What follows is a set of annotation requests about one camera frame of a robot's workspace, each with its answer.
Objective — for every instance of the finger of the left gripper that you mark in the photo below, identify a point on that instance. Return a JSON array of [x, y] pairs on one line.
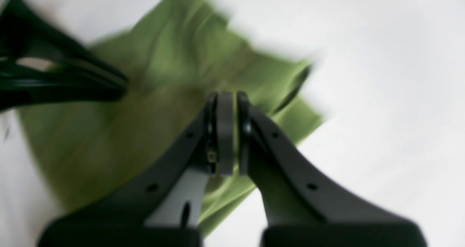
[[25, 35], [54, 90]]

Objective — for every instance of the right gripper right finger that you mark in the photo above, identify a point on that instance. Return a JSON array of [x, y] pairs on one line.
[[305, 208]]

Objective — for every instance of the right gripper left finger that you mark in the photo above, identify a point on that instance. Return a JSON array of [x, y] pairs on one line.
[[161, 206]]

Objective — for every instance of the green t-shirt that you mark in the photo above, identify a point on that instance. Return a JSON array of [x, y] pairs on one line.
[[174, 57]]

